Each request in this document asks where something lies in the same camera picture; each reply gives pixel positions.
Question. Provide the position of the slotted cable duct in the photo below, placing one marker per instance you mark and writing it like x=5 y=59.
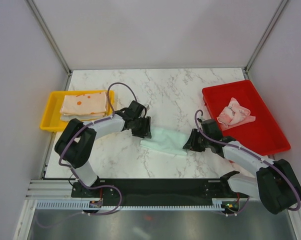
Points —
x=88 y=205

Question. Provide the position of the aluminium frame post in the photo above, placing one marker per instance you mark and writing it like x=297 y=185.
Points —
x=270 y=27
x=48 y=35

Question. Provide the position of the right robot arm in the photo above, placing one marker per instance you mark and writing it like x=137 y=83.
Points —
x=272 y=182

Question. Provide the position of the red plastic tray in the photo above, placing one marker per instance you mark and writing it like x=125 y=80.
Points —
x=263 y=136

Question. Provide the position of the right aluminium frame post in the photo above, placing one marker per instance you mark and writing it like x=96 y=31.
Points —
x=270 y=27

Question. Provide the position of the left aluminium frame post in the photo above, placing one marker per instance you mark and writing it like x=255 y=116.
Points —
x=48 y=35

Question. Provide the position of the pink printed towel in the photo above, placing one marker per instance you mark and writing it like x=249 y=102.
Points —
x=234 y=115

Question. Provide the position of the aluminium frame rail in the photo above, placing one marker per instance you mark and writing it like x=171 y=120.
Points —
x=210 y=187

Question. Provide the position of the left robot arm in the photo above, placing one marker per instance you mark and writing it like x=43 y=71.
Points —
x=75 y=144

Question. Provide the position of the mint green towel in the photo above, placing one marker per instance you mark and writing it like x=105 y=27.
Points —
x=166 y=141

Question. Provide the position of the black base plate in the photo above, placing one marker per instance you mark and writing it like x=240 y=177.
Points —
x=163 y=199

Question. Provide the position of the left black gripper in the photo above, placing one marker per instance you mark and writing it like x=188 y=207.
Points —
x=145 y=131

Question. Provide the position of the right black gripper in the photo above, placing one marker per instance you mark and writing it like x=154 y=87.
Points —
x=191 y=144

